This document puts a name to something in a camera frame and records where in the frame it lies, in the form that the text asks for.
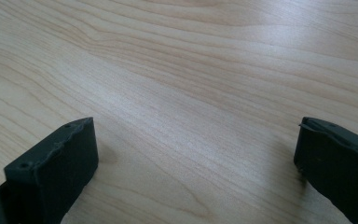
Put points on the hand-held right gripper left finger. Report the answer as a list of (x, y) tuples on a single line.
[(59, 174)]

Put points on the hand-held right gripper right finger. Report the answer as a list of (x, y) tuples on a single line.
[(338, 168)]

